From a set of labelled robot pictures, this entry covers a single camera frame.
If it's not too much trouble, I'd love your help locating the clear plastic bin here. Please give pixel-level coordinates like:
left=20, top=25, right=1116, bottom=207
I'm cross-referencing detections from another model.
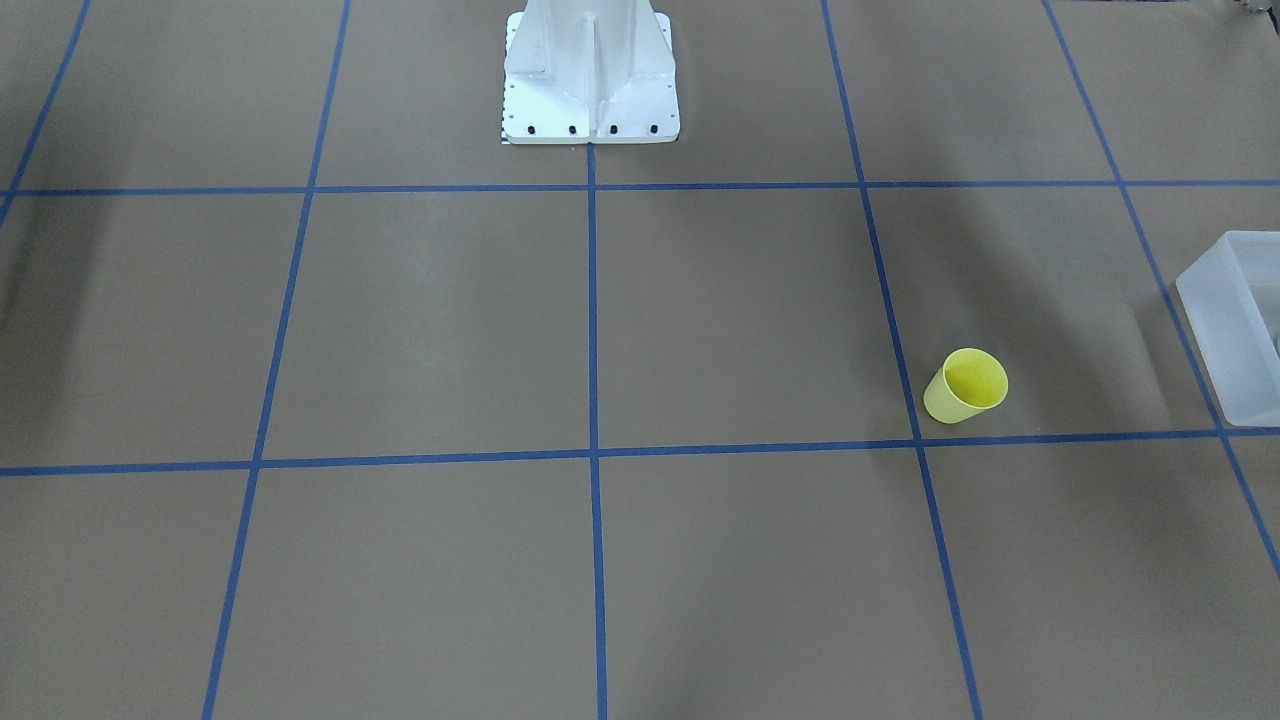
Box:
left=1175, top=231, right=1279, bottom=427

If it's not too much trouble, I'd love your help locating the yellow cup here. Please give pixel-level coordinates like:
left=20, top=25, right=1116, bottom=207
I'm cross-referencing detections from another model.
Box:
left=923, top=348, right=1010, bottom=424

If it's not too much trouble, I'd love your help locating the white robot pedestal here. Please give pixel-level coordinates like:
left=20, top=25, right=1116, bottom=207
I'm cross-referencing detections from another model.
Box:
left=500, top=1, right=681, bottom=145

